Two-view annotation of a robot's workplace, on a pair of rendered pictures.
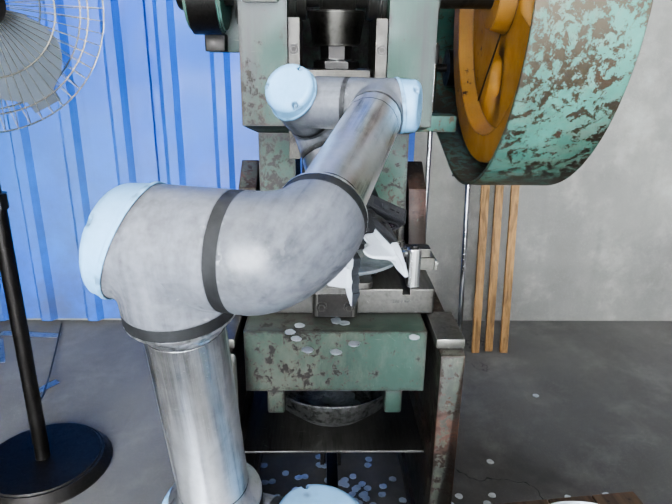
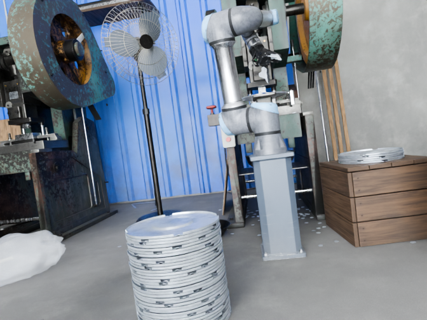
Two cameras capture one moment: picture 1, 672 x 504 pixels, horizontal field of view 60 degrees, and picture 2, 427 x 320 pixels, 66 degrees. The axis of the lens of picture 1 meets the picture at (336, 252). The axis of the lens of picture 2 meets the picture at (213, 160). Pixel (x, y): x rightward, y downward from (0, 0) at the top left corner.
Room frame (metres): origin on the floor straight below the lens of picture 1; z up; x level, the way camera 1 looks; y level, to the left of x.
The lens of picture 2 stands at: (-0.93, 0.02, 0.53)
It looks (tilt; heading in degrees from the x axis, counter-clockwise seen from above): 3 degrees down; 9
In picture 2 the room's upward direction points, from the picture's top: 7 degrees counter-clockwise
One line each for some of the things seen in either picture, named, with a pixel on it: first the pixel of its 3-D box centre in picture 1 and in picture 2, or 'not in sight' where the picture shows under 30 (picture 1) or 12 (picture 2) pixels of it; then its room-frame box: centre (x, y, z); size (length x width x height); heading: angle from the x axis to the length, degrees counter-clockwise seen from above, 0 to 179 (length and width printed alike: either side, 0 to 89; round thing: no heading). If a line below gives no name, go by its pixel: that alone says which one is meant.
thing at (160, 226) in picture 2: not in sight; (173, 223); (0.05, 0.34, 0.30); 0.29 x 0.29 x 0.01
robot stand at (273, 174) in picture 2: not in sight; (276, 202); (0.57, 0.01, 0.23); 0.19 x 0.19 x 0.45; 4
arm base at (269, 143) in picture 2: not in sight; (269, 142); (0.57, 0.01, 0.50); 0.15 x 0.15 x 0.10
